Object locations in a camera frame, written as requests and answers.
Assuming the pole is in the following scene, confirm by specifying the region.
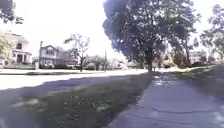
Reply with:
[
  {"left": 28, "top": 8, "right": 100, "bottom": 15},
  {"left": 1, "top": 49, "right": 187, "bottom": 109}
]
[{"left": 103, "top": 50, "right": 108, "bottom": 72}]

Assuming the small thin tree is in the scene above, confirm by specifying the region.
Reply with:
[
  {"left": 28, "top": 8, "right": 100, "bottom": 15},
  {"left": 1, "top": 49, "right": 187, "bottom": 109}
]
[{"left": 63, "top": 32, "right": 91, "bottom": 72}]

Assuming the grass verge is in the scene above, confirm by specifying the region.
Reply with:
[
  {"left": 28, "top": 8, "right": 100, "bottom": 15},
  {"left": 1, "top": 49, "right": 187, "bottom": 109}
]
[{"left": 13, "top": 71, "right": 156, "bottom": 128}]

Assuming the large dark leafy tree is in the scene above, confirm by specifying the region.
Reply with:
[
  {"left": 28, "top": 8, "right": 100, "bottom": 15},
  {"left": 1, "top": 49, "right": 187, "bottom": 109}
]
[{"left": 102, "top": 0, "right": 203, "bottom": 73}]

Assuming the grey house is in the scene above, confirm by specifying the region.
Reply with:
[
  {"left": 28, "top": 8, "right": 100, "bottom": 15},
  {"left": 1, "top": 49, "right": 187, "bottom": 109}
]
[{"left": 38, "top": 40, "right": 80, "bottom": 70}]

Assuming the grey concrete pavement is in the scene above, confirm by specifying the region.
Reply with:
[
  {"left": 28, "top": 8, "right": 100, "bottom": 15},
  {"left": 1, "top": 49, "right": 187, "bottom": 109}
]
[{"left": 105, "top": 71, "right": 224, "bottom": 128}]

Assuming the building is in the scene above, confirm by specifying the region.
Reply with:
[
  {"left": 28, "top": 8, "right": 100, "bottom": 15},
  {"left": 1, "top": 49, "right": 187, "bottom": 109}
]
[{"left": 188, "top": 49, "right": 209, "bottom": 67}]

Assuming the pale house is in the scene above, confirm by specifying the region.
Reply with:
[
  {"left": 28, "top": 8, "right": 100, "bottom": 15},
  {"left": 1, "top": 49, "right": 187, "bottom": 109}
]
[{"left": 0, "top": 29, "right": 34, "bottom": 66}]

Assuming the grey asphalt road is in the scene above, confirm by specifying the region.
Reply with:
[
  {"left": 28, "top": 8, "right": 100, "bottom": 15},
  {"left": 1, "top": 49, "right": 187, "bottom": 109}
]
[{"left": 0, "top": 68, "right": 148, "bottom": 128}]

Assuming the grass lawn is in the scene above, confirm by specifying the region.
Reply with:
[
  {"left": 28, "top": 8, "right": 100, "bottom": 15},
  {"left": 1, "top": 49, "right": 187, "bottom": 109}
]
[{"left": 169, "top": 64, "right": 224, "bottom": 101}]

